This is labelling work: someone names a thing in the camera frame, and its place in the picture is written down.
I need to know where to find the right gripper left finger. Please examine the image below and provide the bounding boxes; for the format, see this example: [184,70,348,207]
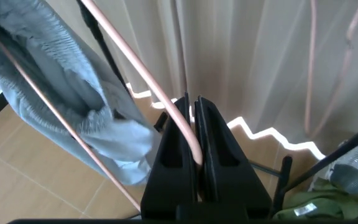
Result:
[140,91,198,220]

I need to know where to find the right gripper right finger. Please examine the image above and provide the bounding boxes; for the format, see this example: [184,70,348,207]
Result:
[194,95,272,218]

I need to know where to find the pink clothes hanger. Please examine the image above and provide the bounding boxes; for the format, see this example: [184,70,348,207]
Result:
[303,0,358,138]
[0,0,204,212]

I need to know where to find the pale grey shorts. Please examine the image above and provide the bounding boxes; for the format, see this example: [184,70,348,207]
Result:
[0,0,163,187]

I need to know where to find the black clothes rack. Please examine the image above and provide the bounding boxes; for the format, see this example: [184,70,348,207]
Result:
[76,0,358,218]

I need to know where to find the green garment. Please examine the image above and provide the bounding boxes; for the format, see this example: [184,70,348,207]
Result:
[273,177,358,220]

